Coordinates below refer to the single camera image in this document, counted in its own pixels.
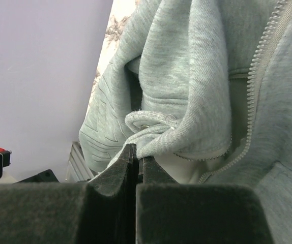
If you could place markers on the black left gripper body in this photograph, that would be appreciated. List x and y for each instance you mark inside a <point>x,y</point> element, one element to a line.
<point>44,176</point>

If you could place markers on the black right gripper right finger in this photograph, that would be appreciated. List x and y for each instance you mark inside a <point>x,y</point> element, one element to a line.
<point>169,212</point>

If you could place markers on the grey zip-up jacket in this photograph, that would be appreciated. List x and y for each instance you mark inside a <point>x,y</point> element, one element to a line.
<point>205,87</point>

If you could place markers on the aluminium frame rail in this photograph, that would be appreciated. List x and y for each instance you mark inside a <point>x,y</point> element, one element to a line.
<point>77,169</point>

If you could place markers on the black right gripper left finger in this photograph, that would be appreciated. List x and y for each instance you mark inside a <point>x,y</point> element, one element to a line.
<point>99,211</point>

